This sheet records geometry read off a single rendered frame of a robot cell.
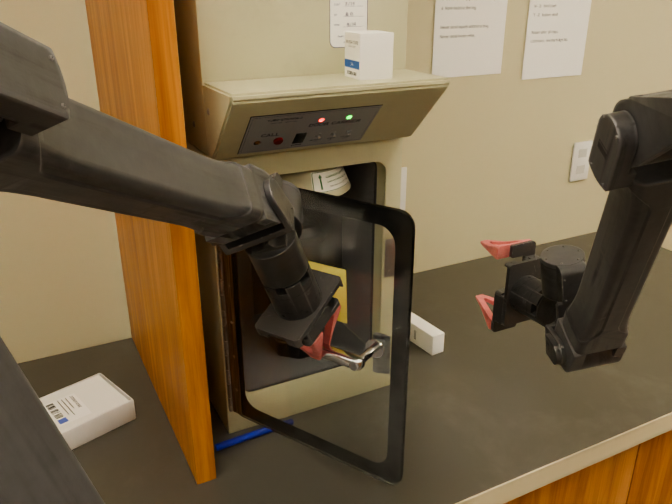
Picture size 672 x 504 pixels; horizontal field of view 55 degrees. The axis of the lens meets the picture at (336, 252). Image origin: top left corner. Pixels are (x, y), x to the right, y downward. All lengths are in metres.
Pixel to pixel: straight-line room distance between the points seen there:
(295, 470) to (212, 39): 0.64
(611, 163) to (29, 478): 0.48
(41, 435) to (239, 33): 0.68
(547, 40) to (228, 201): 1.35
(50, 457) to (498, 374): 1.06
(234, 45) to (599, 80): 1.28
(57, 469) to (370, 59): 0.70
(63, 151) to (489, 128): 1.44
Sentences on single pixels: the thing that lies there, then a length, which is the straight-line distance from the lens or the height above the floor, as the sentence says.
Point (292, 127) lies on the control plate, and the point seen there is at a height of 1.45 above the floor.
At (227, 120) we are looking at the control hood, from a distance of 0.82.
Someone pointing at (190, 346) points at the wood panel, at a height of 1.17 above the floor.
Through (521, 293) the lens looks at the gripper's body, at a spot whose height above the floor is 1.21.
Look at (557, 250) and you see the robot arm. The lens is 0.92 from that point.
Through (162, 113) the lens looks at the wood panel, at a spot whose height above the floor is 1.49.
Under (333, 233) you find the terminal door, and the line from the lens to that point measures 0.81.
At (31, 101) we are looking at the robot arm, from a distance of 0.33.
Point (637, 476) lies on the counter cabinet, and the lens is 1.39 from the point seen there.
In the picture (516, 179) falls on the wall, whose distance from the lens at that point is 1.84.
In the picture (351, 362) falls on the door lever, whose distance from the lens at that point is 0.80.
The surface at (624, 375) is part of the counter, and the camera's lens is 1.37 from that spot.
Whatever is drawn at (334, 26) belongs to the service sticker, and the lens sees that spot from 0.96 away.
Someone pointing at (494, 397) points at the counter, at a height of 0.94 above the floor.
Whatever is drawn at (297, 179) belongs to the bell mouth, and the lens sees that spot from 1.01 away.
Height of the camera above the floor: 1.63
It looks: 23 degrees down
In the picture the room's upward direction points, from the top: straight up
